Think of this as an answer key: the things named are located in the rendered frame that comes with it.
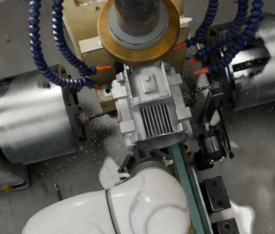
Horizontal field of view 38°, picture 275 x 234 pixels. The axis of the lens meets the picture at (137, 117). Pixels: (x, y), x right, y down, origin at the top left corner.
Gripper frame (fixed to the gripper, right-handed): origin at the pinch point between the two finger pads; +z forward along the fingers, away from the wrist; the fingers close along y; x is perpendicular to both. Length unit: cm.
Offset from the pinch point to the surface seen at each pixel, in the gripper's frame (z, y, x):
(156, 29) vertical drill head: -12.6, -9.1, -28.7
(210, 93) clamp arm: -9.7, -18.2, -12.1
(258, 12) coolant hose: -17.4, -29.1, -27.3
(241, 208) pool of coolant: 16.5, -26.7, 31.9
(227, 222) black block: 10.1, -20.0, 31.5
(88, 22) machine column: 21.4, 5.0, -34.5
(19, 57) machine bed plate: 52, 33, -29
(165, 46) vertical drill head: -12.3, -10.3, -24.9
